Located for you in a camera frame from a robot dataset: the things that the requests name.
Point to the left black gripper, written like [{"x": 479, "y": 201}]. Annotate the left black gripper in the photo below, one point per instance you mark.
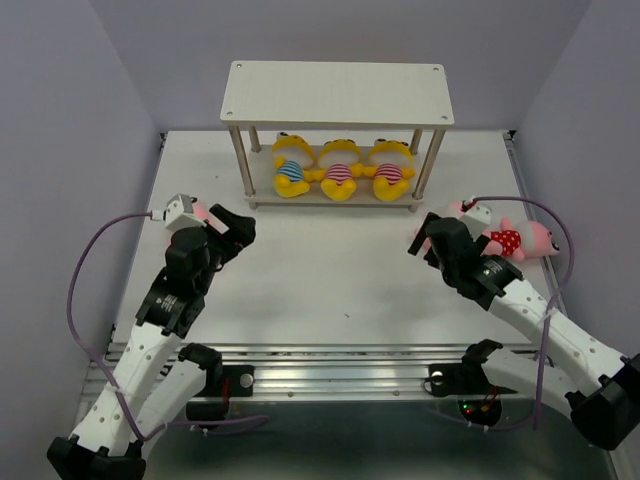
[{"x": 240, "y": 227}]

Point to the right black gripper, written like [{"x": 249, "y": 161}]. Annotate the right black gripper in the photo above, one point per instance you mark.
[{"x": 421, "y": 236}]

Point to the pink toy orange striped shirt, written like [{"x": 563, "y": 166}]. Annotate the pink toy orange striped shirt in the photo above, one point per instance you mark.
[{"x": 452, "y": 210}]

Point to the yellow toy red stripes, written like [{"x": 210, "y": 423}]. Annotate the yellow toy red stripes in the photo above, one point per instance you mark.
[
  {"x": 390, "y": 166},
  {"x": 338, "y": 166}
]

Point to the yellow toy blue striped shirt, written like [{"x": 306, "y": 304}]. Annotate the yellow toy blue striped shirt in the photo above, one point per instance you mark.
[{"x": 293, "y": 160}]

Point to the pink toy red polka-dot shirt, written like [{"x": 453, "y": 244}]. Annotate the pink toy red polka-dot shirt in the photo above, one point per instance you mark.
[{"x": 520, "y": 241}]

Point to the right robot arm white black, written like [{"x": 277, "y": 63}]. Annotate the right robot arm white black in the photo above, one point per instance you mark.
[{"x": 605, "y": 416}]

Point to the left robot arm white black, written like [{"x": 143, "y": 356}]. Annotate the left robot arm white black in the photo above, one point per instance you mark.
[{"x": 156, "y": 375}]

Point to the white two-tier wooden shelf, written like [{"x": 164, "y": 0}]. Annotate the white two-tier wooden shelf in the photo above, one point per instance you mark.
[{"x": 339, "y": 96}]

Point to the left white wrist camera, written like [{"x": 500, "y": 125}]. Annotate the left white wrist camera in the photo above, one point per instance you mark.
[{"x": 180, "y": 212}]

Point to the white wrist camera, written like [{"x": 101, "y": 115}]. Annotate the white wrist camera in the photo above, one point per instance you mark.
[
  {"x": 477, "y": 218},
  {"x": 180, "y": 212}
]

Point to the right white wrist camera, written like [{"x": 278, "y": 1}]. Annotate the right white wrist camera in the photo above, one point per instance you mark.
[{"x": 477, "y": 218}]

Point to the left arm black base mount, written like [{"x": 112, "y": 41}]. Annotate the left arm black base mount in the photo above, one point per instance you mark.
[{"x": 213, "y": 402}]

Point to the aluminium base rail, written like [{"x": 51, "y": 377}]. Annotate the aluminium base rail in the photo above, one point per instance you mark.
[{"x": 396, "y": 372}]

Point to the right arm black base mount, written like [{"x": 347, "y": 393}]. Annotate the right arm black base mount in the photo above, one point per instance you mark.
[{"x": 478, "y": 401}]

